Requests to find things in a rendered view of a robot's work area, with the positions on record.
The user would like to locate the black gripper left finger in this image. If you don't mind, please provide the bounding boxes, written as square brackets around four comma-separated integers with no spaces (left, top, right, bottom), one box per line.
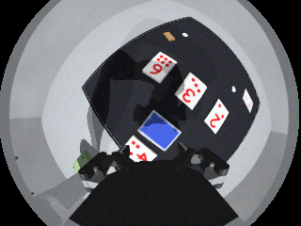
[78,145,144,193]

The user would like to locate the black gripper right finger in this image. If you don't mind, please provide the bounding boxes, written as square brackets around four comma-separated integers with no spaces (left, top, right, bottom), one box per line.
[163,142,230,189]

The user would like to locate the dark blue card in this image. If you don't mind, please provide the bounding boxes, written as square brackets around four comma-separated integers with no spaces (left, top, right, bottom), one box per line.
[138,110,181,151]

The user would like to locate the black square mat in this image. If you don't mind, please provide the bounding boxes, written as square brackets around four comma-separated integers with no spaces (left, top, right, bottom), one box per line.
[84,18,259,161]
[82,16,261,162]

